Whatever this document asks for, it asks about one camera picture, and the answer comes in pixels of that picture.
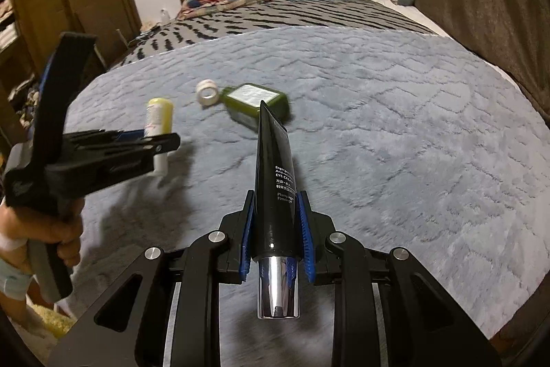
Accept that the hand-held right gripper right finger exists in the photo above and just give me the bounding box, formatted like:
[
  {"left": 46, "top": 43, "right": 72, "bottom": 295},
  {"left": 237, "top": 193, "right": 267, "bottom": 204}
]
[{"left": 296, "top": 191, "right": 503, "bottom": 367}]

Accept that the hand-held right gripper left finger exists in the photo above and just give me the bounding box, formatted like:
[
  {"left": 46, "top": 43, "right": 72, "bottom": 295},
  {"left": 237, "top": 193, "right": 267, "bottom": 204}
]
[{"left": 45, "top": 188, "right": 259, "bottom": 367}]

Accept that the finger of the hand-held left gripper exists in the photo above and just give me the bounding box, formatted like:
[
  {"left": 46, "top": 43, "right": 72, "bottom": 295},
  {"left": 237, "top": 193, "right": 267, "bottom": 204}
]
[
  {"left": 40, "top": 32, "right": 98, "bottom": 145},
  {"left": 86, "top": 129, "right": 181, "bottom": 179}
]

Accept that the yellow and white tube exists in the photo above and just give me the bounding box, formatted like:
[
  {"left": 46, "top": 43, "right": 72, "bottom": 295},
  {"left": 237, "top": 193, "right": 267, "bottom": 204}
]
[{"left": 146, "top": 97, "right": 175, "bottom": 177}]

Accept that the black tube with silver cap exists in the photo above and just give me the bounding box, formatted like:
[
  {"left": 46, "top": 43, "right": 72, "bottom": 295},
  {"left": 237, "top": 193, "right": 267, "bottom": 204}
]
[{"left": 253, "top": 100, "right": 301, "bottom": 320}]

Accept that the person's left hand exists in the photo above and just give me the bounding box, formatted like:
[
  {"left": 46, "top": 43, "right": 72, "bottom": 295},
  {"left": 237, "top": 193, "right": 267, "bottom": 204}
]
[{"left": 0, "top": 204, "right": 83, "bottom": 265}]

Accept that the pile of dark patterned clothes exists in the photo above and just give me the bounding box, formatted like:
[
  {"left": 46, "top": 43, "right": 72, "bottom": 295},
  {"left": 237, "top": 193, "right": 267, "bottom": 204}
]
[{"left": 8, "top": 77, "right": 44, "bottom": 123}]

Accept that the stack of folded clothes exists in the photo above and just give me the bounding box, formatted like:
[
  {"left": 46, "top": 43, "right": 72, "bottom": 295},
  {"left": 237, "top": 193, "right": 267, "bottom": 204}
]
[{"left": 0, "top": 0, "right": 21, "bottom": 50}]

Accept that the white tape roll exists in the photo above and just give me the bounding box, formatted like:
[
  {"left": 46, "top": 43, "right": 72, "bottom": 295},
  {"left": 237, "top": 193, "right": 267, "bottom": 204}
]
[{"left": 196, "top": 79, "right": 220, "bottom": 107}]

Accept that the large green bottle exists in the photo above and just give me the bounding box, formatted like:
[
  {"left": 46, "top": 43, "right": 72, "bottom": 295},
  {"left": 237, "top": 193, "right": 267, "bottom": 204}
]
[{"left": 219, "top": 82, "right": 289, "bottom": 125}]

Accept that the grey fleece blanket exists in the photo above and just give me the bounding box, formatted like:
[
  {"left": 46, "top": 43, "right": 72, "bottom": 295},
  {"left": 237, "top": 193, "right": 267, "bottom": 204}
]
[{"left": 64, "top": 25, "right": 550, "bottom": 350}]

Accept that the grey black striped blanket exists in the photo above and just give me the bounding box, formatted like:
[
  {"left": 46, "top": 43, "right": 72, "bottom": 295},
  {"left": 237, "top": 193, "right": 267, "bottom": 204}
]
[{"left": 107, "top": 0, "right": 439, "bottom": 69}]

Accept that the white bed sheet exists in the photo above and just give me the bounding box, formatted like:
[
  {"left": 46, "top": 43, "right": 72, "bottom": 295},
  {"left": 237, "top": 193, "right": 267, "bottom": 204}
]
[{"left": 378, "top": 0, "right": 450, "bottom": 37}]

